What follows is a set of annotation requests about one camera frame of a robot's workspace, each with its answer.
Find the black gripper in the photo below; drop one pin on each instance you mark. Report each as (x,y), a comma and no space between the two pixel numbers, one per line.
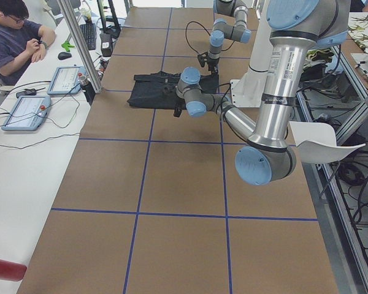
(211,62)

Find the black printed t-shirt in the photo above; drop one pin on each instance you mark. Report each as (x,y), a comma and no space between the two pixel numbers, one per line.
(168,90)

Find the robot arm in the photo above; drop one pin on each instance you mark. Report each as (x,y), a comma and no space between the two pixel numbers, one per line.
(221,30)
(296,27)

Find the black keyboard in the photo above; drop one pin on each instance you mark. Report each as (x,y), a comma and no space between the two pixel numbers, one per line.
(88,31)

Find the black thermos bottle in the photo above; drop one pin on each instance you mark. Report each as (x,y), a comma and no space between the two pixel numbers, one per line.
(87,88)

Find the white chair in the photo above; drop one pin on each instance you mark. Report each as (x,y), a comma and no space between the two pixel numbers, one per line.
(317,144)

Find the green plastic clip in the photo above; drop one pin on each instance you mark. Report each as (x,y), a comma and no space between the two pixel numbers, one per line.
(67,46)

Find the far blue teach pendant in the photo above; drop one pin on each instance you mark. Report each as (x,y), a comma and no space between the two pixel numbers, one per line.
(65,81)

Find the blue teach pendant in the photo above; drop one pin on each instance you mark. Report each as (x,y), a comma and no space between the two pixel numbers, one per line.
(65,81)
(28,113)

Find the black computer mouse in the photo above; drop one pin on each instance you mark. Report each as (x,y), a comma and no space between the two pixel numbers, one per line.
(64,55)

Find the brown table mat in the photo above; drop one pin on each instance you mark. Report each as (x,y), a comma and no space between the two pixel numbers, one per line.
(151,203)

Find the near blue teach pendant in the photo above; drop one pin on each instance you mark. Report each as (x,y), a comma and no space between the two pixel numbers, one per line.
(28,113)

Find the seated person in blue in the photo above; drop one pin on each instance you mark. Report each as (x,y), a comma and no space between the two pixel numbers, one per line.
(22,41)

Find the red bottle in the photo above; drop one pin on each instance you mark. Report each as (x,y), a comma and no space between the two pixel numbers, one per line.
(10,271)

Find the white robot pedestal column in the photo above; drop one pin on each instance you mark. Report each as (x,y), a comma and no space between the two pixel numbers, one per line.
(248,91)

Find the aluminium frame post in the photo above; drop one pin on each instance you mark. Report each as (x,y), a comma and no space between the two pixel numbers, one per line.
(72,23)

